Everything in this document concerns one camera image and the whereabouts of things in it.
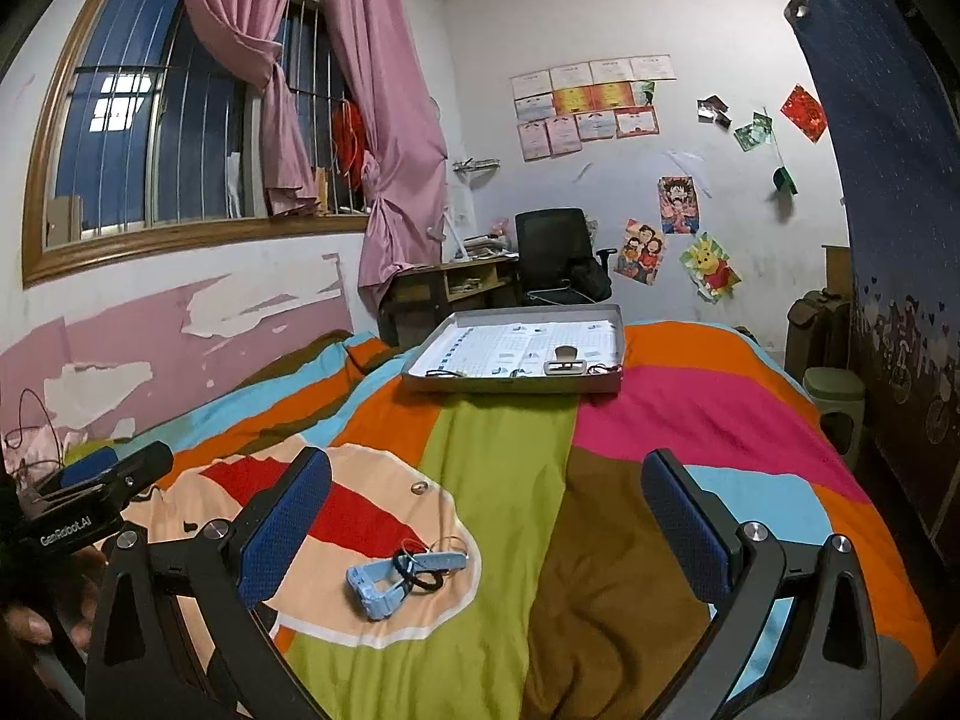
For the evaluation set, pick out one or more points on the colourful patchwork bedspread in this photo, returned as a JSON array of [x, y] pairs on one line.
[[572, 604]]

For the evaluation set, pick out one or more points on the pink curtain right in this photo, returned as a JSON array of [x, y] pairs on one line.
[[403, 169]]

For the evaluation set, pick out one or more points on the pink curtain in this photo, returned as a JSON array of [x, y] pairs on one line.
[[242, 35], [403, 169]]

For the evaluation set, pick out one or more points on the brown bag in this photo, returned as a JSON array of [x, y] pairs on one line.
[[819, 333]]

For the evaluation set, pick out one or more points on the cartoon family poster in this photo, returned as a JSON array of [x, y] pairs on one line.
[[641, 254]]

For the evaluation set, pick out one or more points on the black office chair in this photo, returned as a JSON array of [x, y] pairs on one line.
[[558, 263]]

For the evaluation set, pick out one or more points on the dark blue hanging cloth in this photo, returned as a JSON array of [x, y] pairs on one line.
[[896, 145]]

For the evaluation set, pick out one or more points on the silver hair claw clip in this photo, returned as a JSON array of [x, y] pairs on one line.
[[565, 362]]

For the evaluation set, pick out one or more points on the green stool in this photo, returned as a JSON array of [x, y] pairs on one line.
[[840, 398]]

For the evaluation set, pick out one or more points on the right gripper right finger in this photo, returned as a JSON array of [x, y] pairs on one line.
[[793, 634]]

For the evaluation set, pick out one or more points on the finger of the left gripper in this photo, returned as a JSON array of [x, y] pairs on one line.
[[136, 474], [80, 471]]

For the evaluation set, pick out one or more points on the grey tray with paper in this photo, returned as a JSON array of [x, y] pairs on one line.
[[502, 351]]

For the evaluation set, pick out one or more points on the red paper on wall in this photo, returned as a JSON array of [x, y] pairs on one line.
[[806, 113]]

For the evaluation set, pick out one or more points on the window with metal bars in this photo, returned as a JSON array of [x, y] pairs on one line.
[[146, 145]]

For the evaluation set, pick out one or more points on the green wall hook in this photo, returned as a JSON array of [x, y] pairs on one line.
[[783, 181]]

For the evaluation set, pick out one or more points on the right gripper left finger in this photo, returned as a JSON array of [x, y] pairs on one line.
[[180, 631]]

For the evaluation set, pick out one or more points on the person's left hand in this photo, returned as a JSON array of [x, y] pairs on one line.
[[70, 594]]

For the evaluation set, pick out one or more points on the anime character poster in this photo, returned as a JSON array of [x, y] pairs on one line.
[[678, 202]]

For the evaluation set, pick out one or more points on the Winnie the Pooh poster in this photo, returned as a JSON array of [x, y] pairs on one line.
[[709, 267]]

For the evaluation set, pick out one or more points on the pink curtain left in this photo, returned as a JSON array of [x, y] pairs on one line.
[[242, 35]]

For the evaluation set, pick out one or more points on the certificates on wall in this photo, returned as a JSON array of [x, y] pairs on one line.
[[561, 109]]

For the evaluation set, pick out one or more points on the wooden desk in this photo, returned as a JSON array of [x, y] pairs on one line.
[[420, 299]]

